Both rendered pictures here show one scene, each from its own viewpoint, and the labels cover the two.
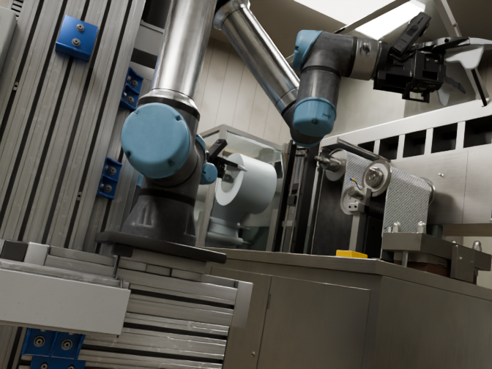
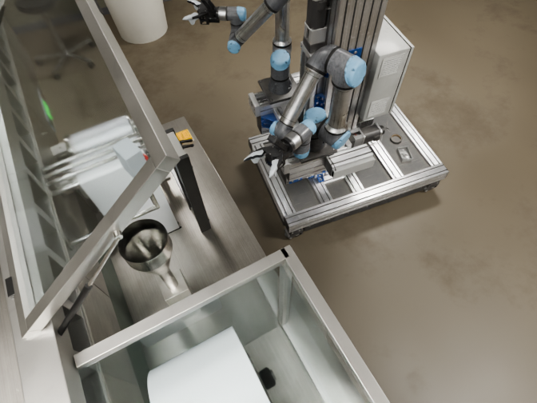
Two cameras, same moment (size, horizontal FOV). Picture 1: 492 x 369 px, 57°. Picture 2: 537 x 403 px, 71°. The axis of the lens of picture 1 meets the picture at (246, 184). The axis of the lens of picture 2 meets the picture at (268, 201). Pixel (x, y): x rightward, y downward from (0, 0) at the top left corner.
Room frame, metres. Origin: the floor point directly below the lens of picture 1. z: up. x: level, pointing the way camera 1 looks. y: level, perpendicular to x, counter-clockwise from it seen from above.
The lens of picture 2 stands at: (2.84, 0.16, 2.48)
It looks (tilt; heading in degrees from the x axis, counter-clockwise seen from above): 58 degrees down; 183
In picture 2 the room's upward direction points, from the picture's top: 2 degrees counter-clockwise
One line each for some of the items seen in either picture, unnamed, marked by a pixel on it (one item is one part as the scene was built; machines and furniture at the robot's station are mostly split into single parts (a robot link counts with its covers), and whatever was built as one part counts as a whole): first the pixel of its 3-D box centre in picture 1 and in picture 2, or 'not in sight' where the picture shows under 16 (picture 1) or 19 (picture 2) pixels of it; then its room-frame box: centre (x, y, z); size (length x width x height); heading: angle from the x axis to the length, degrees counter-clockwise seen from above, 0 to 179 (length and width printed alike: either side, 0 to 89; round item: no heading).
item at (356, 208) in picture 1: (356, 226); not in sight; (1.71, -0.44, 1.05); 0.06 x 0.05 x 0.31; 120
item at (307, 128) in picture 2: not in sight; (303, 132); (1.68, 0.26, 1.21); 0.11 x 0.08 x 0.09; 138
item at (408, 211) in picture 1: (405, 219); not in sight; (1.71, -0.62, 1.11); 0.23 x 0.01 x 0.18; 120
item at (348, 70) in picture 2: not in sight; (340, 104); (1.49, 0.44, 1.19); 0.15 x 0.12 x 0.55; 48
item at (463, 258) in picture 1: (463, 263); not in sight; (1.55, -0.78, 0.96); 0.10 x 0.03 x 0.11; 120
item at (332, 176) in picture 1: (356, 173); not in sight; (1.98, -0.48, 1.33); 0.25 x 0.14 x 0.14; 120
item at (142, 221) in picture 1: (162, 218); (280, 80); (0.94, 0.15, 0.87); 0.15 x 0.15 x 0.10
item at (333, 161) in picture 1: (331, 163); not in sight; (1.90, -0.35, 1.33); 0.06 x 0.06 x 0.06; 30
